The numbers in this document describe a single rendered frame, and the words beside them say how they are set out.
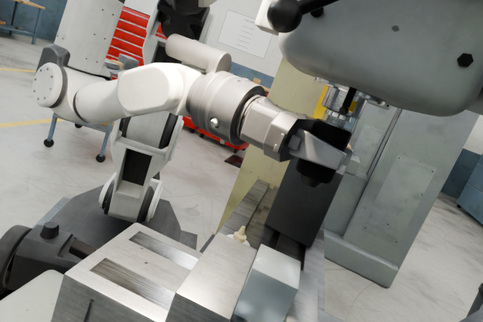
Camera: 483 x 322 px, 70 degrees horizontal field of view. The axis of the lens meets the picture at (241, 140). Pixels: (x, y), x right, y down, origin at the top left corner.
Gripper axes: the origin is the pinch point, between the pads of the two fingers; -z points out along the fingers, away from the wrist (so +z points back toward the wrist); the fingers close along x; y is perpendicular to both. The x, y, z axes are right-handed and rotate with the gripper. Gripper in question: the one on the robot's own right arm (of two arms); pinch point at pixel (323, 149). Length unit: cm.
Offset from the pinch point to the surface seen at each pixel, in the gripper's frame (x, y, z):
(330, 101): -2.2, -5.8, 1.0
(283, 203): 32.8, 20.3, 10.1
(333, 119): -1.1, -3.9, 0.2
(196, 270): -11.1, 16.2, 5.3
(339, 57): -10.2, -9.8, -0.1
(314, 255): 32.1, 27.2, -0.9
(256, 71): 820, 7, 414
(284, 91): 160, 2, 68
